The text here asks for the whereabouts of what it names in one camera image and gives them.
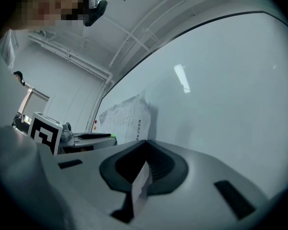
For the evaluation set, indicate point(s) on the green round magnet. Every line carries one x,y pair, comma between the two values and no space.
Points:
113,135

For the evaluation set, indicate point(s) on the person's white shirt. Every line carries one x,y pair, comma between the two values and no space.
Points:
19,181

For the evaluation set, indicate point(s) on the white whiteboard with black frame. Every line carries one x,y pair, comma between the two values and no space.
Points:
206,92

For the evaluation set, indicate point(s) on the person's head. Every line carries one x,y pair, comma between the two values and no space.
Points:
45,6

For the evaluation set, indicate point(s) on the printed white paper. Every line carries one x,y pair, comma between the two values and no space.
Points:
127,118

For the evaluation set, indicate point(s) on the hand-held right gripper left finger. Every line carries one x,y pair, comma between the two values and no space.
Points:
91,195

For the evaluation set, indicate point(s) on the white wall conduit pipes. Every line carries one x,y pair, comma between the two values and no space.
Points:
144,30

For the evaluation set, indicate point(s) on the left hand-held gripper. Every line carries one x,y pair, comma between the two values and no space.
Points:
46,134

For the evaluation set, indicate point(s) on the black head-worn camera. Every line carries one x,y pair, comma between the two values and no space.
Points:
96,11

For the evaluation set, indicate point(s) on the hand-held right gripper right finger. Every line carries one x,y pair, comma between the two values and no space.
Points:
201,195

